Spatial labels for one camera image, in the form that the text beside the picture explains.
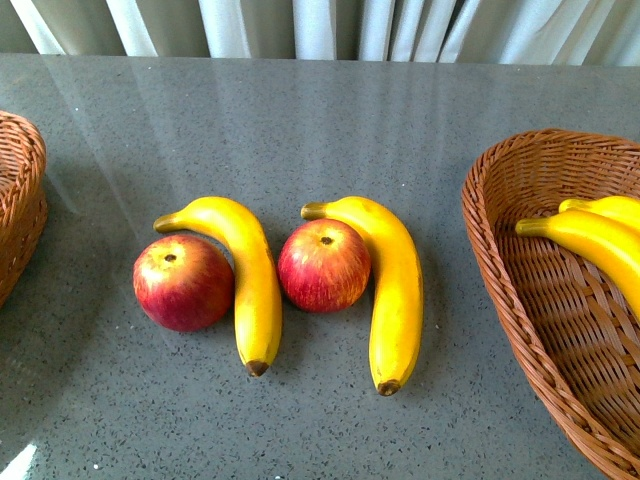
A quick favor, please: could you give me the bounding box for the red apple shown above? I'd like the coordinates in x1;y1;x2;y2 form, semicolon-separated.
277;219;371;313
133;234;235;332

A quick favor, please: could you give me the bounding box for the yellow banana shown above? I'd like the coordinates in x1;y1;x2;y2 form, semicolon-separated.
153;196;283;377
301;196;424;396

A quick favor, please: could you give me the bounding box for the right brown wicker basket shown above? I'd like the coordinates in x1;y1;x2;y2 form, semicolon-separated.
461;129;639;479

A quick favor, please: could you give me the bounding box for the brown wicker basket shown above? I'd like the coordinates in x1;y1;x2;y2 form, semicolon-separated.
461;129;639;479
1;111;48;302

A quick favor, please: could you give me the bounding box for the front basket banana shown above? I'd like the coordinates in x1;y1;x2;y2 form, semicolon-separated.
515;209;639;319

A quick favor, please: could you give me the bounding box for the basket banana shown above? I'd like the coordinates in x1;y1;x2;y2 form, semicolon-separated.
558;195;640;230
515;209;639;319

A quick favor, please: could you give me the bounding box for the left brown wicker basket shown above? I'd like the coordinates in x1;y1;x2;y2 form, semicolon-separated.
1;111;48;302

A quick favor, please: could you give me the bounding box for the white pleated curtain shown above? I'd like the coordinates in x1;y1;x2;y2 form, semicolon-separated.
1;0;639;66

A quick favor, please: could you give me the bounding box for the back basket banana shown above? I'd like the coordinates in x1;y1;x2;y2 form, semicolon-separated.
558;195;640;230

